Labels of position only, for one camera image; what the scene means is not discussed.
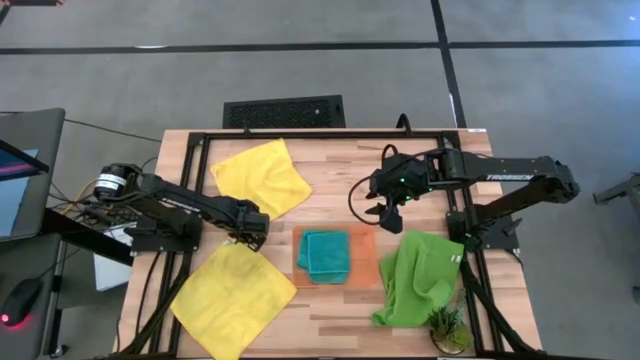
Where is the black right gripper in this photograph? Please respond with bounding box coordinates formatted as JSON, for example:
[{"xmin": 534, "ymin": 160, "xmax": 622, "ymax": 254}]
[{"xmin": 363, "ymin": 152, "xmax": 441, "ymax": 235}]

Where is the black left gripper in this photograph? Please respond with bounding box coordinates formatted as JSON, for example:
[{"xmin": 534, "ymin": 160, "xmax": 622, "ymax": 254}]
[{"xmin": 232, "ymin": 198, "xmax": 272, "ymax": 253}]

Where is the yellow microfiber towel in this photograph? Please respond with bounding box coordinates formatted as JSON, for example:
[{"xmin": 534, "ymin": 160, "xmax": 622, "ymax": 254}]
[
  {"xmin": 169, "ymin": 239, "xmax": 299, "ymax": 360},
  {"xmin": 209, "ymin": 138, "xmax": 314, "ymax": 221}
]

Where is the teal microfiber towel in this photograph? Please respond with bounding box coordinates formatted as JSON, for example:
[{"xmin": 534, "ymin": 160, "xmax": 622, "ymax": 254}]
[{"xmin": 296, "ymin": 228, "xmax": 352, "ymax": 285}]

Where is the green microfiber towel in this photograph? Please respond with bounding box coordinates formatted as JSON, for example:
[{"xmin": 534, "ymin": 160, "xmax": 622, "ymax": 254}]
[{"xmin": 372, "ymin": 229, "xmax": 464, "ymax": 329}]

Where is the orange translucent mat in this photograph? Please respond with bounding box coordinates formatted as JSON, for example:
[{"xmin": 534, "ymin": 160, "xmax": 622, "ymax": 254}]
[{"xmin": 291, "ymin": 223, "xmax": 379, "ymax": 290}]

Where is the small green potted plant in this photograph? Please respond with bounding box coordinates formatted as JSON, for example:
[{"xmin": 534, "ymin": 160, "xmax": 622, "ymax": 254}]
[{"xmin": 424, "ymin": 289, "xmax": 475, "ymax": 357}]

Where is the black perforated metal case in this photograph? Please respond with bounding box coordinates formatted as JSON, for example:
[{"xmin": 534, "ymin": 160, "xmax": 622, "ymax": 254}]
[{"xmin": 223, "ymin": 94, "xmax": 347, "ymax": 130}]

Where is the white box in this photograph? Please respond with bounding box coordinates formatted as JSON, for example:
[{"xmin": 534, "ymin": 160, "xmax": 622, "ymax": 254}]
[{"xmin": 93, "ymin": 222, "xmax": 135, "ymax": 293}]

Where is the black desk support bar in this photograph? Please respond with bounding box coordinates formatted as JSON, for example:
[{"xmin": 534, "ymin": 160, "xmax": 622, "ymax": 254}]
[{"xmin": 39, "ymin": 207, "xmax": 135, "ymax": 267}]

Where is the grey chair base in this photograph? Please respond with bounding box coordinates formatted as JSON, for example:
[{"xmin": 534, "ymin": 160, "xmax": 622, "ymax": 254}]
[{"xmin": 592, "ymin": 174, "xmax": 640, "ymax": 206}]

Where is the black computer mouse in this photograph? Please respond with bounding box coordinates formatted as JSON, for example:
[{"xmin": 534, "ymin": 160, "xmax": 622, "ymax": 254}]
[{"xmin": 0, "ymin": 277, "xmax": 44, "ymax": 329}]

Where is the monitor with blue screen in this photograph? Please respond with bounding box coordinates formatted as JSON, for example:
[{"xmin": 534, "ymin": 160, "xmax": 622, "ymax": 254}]
[{"xmin": 0, "ymin": 138, "xmax": 51, "ymax": 241}]

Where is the grey desk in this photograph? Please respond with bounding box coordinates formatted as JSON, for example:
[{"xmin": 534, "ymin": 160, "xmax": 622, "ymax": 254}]
[{"xmin": 0, "ymin": 107, "xmax": 67, "ymax": 360}]

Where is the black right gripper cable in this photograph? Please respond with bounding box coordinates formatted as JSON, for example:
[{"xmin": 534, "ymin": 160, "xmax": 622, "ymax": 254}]
[{"xmin": 347, "ymin": 143, "xmax": 399, "ymax": 226}]

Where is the black aluminium table frame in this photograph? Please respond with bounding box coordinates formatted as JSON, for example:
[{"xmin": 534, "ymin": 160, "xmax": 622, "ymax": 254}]
[{"xmin": 107, "ymin": 127, "xmax": 566, "ymax": 360}]

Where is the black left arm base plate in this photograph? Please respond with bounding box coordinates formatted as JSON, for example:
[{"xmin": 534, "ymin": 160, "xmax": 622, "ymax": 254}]
[{"xmin": 123, "ymin": 213, "xmax": 204, "ymax": 254}]

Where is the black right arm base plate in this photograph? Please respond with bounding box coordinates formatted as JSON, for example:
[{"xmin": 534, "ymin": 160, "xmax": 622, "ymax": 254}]
[{"xmin": 446, "ymin": 209, "xmax": 524, "ymax": 252}]

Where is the black cable bundle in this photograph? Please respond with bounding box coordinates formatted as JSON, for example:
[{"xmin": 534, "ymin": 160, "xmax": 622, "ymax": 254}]
[{"xmin": 47, "ymin": 179, "xmax": 146, "ymax": 231}]

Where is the yellow cable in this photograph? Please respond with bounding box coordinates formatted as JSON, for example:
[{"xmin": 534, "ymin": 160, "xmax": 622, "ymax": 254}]
[{"xmin": 59, "ymin": 178, "xmax": 101, "ymax": 216}]

